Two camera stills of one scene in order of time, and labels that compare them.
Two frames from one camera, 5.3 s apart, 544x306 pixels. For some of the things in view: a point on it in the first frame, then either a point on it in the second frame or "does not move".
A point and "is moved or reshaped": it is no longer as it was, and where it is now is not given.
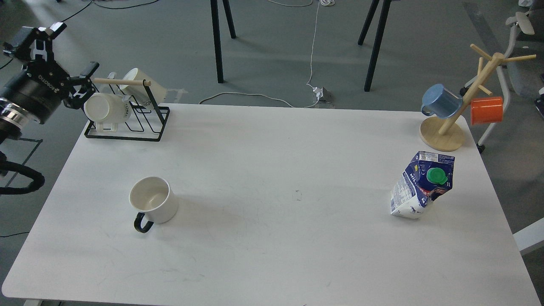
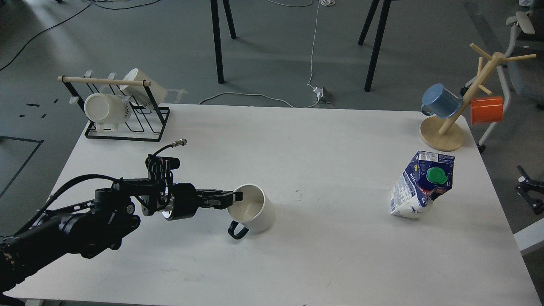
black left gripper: (39, 88) -> (179, 201)
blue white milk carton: (429, 174) does not move
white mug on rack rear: (140, 93) does not move
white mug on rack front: (107, 110) does not move
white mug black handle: (153, 197) is moved or reshaped
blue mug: (437, 100) does not move
